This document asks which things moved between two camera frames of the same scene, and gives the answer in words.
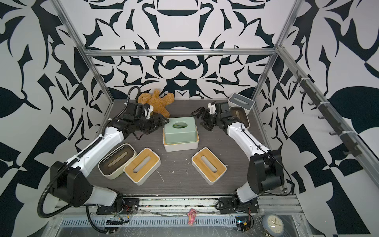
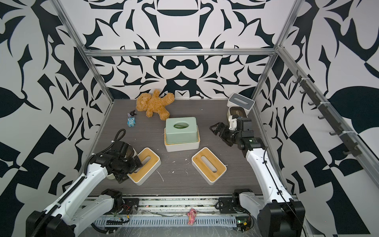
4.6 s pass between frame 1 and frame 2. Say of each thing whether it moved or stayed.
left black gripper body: moved
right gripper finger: moved
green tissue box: stayed
